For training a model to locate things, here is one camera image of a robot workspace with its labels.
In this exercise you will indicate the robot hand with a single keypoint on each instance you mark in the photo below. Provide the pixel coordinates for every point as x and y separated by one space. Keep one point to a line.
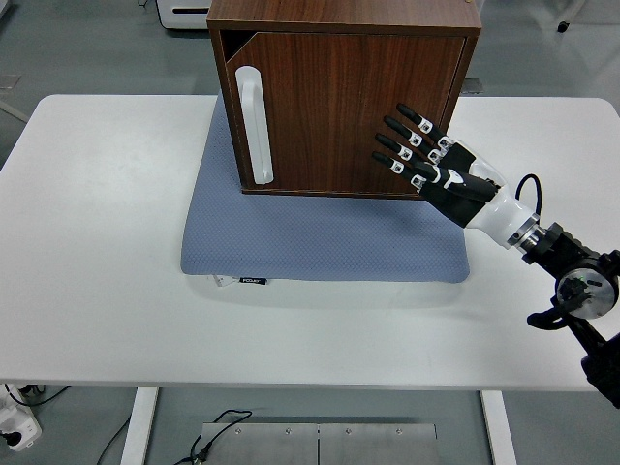
460 194

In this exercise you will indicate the brown wooden cabinet door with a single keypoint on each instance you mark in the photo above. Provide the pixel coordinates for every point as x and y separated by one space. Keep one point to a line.
339 97

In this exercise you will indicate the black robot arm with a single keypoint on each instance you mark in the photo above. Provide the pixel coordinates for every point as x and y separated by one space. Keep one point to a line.
562 247

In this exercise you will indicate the brown wooden cabinet body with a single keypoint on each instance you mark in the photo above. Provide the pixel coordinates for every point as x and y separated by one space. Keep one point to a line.
339 12

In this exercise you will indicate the blue-grey mat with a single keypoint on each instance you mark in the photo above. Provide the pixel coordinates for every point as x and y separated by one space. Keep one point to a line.
290 242

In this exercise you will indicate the black caster wheel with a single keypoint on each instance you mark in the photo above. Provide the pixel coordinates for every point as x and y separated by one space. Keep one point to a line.
562 26

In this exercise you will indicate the black mat label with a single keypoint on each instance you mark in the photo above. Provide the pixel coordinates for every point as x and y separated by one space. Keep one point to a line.
253 280

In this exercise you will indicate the white table leg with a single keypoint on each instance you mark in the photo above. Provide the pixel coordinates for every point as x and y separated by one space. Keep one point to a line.
138 426
499 431

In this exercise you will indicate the white mat tag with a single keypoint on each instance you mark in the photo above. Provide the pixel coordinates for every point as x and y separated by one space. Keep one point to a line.
222 281

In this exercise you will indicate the grey metal plate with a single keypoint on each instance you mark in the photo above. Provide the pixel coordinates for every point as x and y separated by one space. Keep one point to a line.
378 445
261 445

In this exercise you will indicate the white appliance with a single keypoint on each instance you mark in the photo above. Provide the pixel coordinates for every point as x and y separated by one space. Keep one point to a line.
186 19

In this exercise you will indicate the grey metal bar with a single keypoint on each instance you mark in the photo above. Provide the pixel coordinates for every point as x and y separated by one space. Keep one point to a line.
12 111

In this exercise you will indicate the clear floor panel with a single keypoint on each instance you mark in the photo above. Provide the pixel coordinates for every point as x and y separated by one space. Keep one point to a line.
7 82

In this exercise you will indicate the white power strip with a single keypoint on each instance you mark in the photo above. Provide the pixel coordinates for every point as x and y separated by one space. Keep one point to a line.
19 428

